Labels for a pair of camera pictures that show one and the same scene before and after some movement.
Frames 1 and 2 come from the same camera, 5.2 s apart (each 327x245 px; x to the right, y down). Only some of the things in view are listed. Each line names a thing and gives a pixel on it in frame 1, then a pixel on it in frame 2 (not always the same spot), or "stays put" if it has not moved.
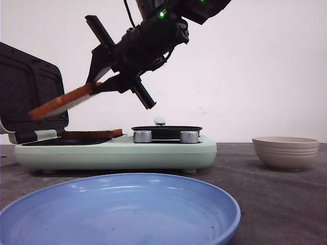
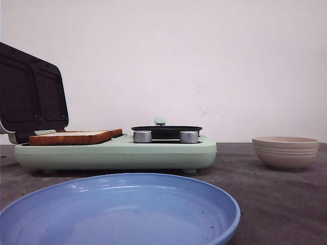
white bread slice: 53,106 -> 73,138
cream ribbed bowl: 286,153 stays put
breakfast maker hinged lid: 27,82 stays put
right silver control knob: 189,137 stays put
